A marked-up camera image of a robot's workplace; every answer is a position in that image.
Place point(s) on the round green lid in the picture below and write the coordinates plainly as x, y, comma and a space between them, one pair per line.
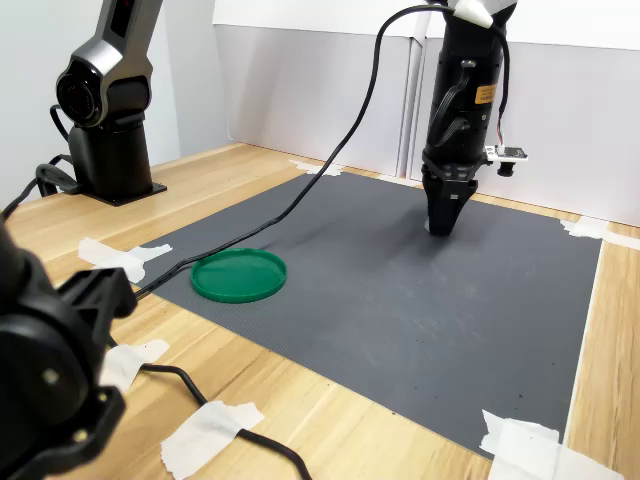
239, 276

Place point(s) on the pale grey partition panel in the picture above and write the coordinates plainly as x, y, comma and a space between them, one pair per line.
565, 125
300, 95

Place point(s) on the dark grey mat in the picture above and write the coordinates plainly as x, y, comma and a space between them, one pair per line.
375, 325

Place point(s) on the long white tape strip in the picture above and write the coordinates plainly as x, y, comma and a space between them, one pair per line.
585, 340

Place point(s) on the small white camera box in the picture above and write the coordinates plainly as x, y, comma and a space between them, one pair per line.
510, 156

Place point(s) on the white partition joint post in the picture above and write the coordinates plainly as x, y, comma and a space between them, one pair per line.
411, 110

